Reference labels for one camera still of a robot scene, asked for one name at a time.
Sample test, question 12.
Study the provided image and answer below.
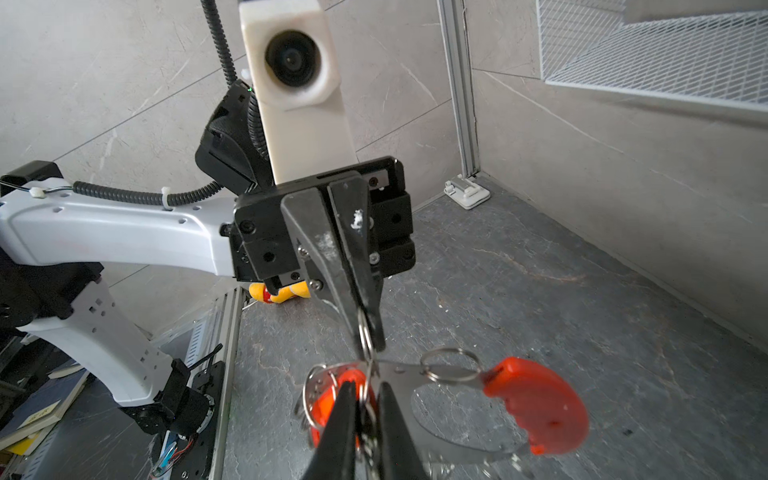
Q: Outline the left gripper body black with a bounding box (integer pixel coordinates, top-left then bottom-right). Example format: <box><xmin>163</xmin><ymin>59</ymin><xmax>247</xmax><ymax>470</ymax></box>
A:
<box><xmin>221</xmin><ymin>157</ymin><xmax>416</xmax><ymax>294</ymax></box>

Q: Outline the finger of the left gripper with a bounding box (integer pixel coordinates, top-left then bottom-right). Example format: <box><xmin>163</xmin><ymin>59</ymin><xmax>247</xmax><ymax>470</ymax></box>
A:
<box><xmin>280</xmin><ymin>188</ymin><xmax>363</xmax><ymax>354</ymax></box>
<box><xmin>328</xmin><ymin>176</ymin><xmax>386</xmax><ymax>353</ymax></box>

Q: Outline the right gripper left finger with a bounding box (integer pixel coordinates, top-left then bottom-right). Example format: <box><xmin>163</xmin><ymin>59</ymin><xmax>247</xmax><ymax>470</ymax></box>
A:
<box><xmin>302</xmin><ymin>382</ymin><xmax>358</xmax><ymax>480</ymax></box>

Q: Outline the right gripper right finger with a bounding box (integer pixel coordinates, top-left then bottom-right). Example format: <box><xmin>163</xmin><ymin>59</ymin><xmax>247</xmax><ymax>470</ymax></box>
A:
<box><xmin>377</xmin><ymin>382</ymin><xmax>429</xmax><ymax>480</ymax></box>

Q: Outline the grey key organizer red handle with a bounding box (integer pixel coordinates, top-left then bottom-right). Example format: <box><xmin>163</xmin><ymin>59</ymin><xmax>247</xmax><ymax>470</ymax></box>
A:
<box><xmin>292</xmin><ymin>308</ymin><xmax>592</xmax><ymax>480</ymax></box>

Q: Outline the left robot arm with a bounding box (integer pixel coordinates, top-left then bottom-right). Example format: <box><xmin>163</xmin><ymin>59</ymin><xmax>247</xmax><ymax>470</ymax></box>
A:
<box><xmin>1</xmin><ymin>81</ymin><xmax>415</xmax><ymax>437</ymax></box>

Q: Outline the yellow plush toy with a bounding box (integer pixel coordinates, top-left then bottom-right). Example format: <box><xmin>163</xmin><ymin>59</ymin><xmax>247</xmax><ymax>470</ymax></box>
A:
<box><xmin>248</xmin><ymin>282</ymin><xmax>310</xmax><ymax>304</ymax></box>

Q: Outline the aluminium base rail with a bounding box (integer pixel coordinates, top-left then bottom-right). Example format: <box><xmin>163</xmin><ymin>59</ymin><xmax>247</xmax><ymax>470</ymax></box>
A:
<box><xmin>179</xmin><ymin>286</ymin><xmax>247</xmax><ymax>480</ymax></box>

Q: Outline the white corner bracket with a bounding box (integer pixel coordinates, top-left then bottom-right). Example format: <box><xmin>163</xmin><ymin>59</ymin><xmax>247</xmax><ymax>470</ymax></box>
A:
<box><xmin>444</xmin><ymin>175</ymin><xmax>491</xmax><ymax>210</ymax></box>

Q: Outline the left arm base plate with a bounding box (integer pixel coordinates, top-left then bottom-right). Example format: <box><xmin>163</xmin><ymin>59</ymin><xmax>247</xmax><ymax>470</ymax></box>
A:
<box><xmin>148</xmin><ymin>361</ymin><xmax>226</xmax><ymax>479</ymax></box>

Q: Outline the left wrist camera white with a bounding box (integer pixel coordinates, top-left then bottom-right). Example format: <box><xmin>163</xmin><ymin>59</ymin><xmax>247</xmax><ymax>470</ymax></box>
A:
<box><xmin>239</xmin><ymin>1</ymin><xmax>357</xmax><ymax>184</ymax></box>

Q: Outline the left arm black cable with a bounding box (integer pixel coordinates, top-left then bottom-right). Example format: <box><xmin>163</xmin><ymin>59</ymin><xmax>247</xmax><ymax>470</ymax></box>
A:
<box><xmin>70</xmin><ymin>0</ymin><xmax>271</xmax><ymax>208</ymax></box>

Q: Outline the white wire mesh basket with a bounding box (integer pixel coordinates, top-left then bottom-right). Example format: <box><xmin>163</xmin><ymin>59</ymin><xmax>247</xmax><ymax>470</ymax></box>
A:
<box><xmin>536</xmin><ymin>1</ymin><xmax>767</xmax><ymax>112</ymax></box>

